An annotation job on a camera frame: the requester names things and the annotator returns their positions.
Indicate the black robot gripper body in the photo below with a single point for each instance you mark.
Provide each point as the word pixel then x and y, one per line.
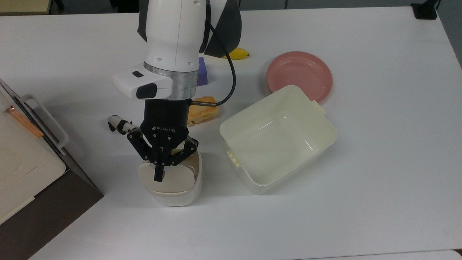
pixel 164 119

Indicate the purple cube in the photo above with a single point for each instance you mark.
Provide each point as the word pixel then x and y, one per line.
pixel 202 74

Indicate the toy bread loaf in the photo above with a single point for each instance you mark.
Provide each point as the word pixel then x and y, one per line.
pixel 205 112

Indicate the cream appliance box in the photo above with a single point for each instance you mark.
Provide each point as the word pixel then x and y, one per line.
pixel 21 162

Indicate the cream open plastic box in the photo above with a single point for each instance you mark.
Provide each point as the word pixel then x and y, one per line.
pixel 274 144

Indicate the tan wooden desk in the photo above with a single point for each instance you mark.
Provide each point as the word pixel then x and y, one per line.
pixel 21 6

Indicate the black table clamp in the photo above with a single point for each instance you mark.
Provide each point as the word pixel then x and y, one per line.
pixel 424 11

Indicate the small panda figurine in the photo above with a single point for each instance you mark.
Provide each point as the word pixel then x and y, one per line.
pixel 114 122

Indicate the cream trash can with lid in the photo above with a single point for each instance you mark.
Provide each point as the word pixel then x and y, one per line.
pixel 177 196

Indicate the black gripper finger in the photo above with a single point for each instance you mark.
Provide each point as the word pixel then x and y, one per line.
pixel 184 151
pixel 144 148

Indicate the yellow toy banana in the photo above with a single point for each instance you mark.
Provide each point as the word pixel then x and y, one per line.
pixel 240 54

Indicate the pink plastic plate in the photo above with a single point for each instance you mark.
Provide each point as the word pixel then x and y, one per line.
pixel 299 72

